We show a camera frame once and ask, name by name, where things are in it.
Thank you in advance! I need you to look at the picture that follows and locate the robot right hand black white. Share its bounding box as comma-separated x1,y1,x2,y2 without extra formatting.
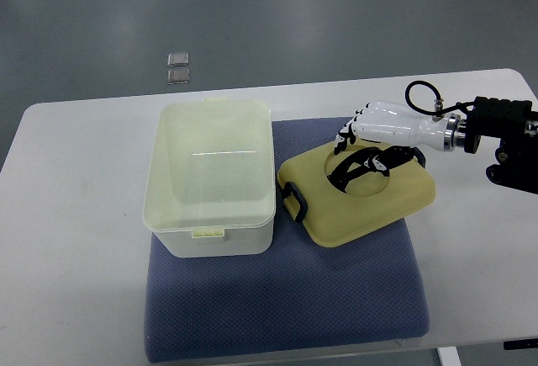
333,101,458,172

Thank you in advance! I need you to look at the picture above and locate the yellow storage box lid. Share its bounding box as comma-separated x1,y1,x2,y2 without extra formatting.
277,141,435,248

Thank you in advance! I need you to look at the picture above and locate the white storage box base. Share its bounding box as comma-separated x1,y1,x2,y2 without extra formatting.
143,99,276,257

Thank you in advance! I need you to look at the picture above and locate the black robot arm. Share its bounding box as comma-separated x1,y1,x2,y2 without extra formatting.
404,80,537,194

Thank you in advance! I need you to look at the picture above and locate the blue grey fabric cushion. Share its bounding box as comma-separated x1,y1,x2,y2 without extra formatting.
143,115,431,364

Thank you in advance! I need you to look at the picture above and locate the white table leg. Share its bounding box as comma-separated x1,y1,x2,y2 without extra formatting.
437,347,462,366

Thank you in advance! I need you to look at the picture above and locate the lower metal floor plate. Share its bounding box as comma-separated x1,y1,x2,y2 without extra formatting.
167,67,190,85

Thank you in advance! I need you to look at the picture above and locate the metal floor plate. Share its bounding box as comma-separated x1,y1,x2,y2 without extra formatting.
167,51,189,66
167,67,190,85

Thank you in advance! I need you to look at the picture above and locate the upper metal floor plate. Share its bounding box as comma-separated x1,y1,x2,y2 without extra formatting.
167,51,189,66

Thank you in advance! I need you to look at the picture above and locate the black table bracket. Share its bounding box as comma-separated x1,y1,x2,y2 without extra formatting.
503,338,538,351

